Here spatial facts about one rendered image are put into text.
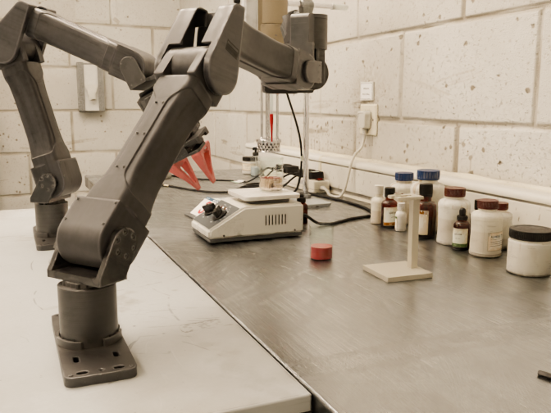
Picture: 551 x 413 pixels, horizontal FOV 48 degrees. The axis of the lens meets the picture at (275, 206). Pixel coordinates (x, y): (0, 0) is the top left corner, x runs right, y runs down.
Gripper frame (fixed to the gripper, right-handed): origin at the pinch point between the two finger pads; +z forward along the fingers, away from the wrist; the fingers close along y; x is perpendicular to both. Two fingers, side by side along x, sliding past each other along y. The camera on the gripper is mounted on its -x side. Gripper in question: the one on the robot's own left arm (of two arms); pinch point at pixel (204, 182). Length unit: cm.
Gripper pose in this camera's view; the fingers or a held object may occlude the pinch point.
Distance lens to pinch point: 121.4
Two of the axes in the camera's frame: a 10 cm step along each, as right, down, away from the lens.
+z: 4.8, 8.2, 3.2
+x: -1.5, 4.4, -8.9
